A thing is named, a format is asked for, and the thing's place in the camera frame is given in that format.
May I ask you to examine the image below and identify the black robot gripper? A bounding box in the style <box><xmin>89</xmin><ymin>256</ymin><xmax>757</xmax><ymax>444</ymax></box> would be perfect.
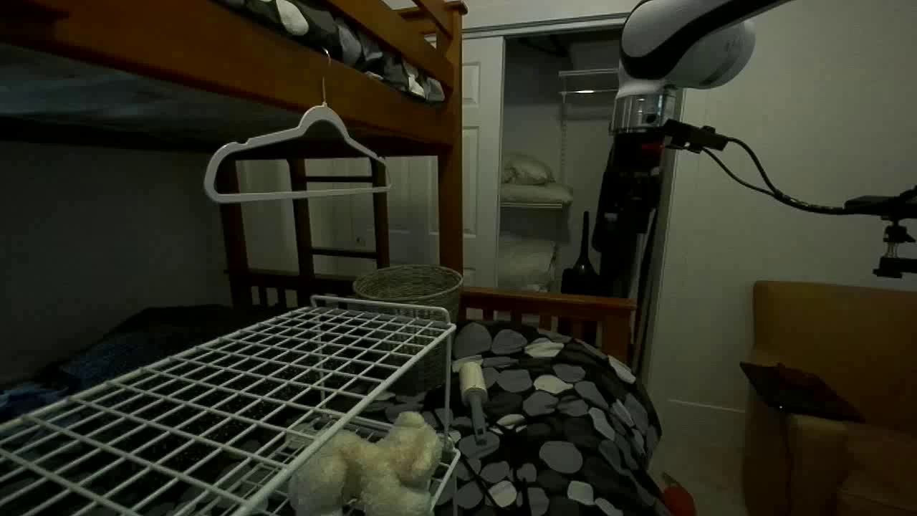
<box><xmin>592</xmin><ymin>129</ymin><xmax>664</xmax><ymax>299</ymax></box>

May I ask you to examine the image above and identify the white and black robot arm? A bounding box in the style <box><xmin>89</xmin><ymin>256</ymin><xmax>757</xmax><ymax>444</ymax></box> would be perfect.
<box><xmin>592</xmin><ymin>0</ymin><xmax>785</xmax><ymax>299</ymax></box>

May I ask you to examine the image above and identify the black dustpan brush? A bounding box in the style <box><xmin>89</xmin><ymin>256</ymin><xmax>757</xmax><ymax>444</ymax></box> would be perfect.
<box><xmin>560</xmin><ymin>216</ymin><xmax>598</xmax><ymax>295</ymax></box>

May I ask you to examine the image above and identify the white closet door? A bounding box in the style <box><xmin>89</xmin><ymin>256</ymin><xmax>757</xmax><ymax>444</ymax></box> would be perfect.
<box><xmin>460</xmin><ymin>38</ymin><xmax>503</xmax><ymax>288</ymax></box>

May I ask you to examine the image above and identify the woven wicker basket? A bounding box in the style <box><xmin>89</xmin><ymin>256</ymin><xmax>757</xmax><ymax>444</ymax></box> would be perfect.
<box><xmin>353</xmin><ymin>265</ymin><xmax>463</xmax><ymax>318</ymax></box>

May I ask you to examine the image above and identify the white roller bottle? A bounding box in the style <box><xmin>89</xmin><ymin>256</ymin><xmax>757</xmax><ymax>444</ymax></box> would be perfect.
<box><xmin>459</xmin><ymin>359</ymin><xmax>487</xmax><ymax>424</ymax></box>

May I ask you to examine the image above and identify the black grey dotted bedspread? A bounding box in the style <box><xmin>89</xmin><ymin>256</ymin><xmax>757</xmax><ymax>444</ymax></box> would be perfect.
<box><xmin>434</xmin><ymin>321</ymin><xmax>669</xmax><ymax>516</ymax></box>

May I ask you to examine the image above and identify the dark laptop on armchair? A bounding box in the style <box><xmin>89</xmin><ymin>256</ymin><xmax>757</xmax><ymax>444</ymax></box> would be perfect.
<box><xmin>742</xmin><ymin>361</ymin><xmax>858</xmax><ymax>422</ymax></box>

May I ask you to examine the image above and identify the yellow armchair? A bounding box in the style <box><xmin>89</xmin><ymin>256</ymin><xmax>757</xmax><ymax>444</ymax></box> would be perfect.
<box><xmin>742</xmin><ymin>280</ymin><xmax>917</xmax><ymax>516</ymax></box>

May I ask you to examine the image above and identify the cream plush teddy bear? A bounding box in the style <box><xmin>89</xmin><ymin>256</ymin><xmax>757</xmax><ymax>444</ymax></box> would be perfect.
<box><xmin>288</xmin><ymin>409</ymin><xmax>444</xmax><ymax>516</ymax></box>

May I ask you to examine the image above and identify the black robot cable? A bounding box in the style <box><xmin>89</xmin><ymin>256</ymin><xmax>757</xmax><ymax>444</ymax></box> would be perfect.
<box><xmin>668</xmin><ymin>117</ymin><xmax>853</xmax><ymax>219</ymax></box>

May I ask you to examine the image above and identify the black camera on mount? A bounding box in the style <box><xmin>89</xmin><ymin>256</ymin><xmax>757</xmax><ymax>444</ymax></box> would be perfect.
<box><xmin>846</xmin><ymin>187</ymin><xmax>917</xmax><ymax>278</ymax></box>

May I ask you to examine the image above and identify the white wire rack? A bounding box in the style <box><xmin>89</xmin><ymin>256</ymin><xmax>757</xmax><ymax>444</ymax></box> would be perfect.
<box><xmin>0</xmin><ymin>295</ymin><xmax>454</xmax><ymax>516</ymax></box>

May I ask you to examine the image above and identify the wooden bunk bed frame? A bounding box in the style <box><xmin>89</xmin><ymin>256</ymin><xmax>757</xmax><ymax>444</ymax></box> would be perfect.
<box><xmin>0</xmin><ymin>0</ymin><xmax>639</xmax><ymax>361</ymax></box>

